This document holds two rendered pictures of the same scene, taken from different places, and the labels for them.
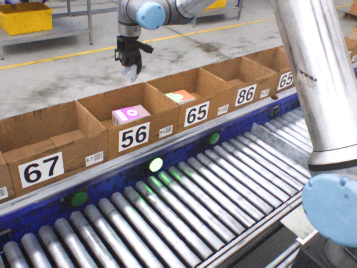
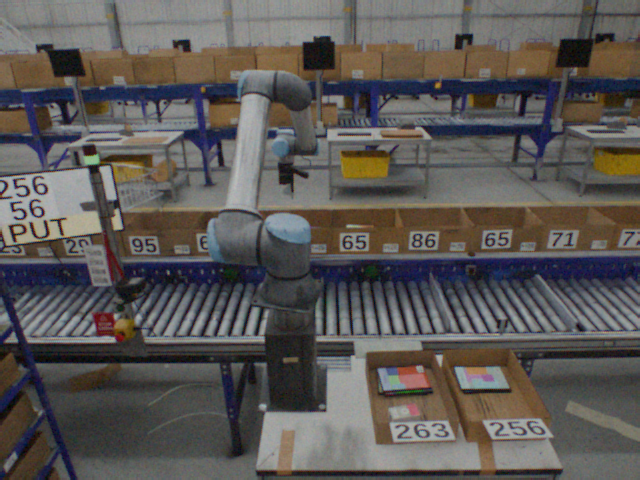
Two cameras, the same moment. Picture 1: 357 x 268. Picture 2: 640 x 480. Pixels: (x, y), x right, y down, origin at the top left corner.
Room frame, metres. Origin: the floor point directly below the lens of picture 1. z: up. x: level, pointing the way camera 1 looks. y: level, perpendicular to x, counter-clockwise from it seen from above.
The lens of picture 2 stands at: (-0.32, -1.58, 2.04)
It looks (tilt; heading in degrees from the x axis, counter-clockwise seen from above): 25 degrees down; 44
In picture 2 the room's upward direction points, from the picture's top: 1 degrees counter-clockwise
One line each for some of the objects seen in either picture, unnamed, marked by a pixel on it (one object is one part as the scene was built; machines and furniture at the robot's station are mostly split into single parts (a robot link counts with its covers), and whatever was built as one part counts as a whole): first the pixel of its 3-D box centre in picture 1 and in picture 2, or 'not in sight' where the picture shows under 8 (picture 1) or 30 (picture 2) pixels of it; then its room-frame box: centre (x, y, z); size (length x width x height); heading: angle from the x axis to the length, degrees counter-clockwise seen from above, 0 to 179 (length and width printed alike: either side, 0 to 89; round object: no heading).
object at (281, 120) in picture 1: (309, 137); (494, 307); (1.72, -0.81, 0.72); 0.52 x 0.05 x 0.05; 43
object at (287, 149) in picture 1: (283, 148); (438, 301); (1.52, -0.60, 0.76); 0.46 x 0.01 x 0.09; 43
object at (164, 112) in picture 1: (128, 117); (298, 231); (1.34, 0.25, 0.96); 0.39 x 0.29 x 0.17; 133
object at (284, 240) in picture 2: not in sight; (285, 243); (0.60, -0.50, 1.39); 0.17 x 0.15 x 0.18; 129
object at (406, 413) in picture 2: not in sight; (403, 415); (0.75, -0.92, 0.78); 0.10 x 0.06 x 0.05; 145
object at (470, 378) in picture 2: not in sight; (480, 378); (1.12, -1.03, 0.78); 0.19 x 0.14 x 0.02; 133
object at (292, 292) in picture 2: not in sight; (288, 279); (0.60, -0.51, 1.25); 0.19 x 0.19 x 0.10
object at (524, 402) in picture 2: not in sight; (490, 391); (1.05, -1.10, 0.80); 0.38 x 0.28 x 0.10; 44
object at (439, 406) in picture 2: not in sight; (407, 393); (0.83, -0.88, 0.80); 0.38 x 0.28 x 0.10; 45
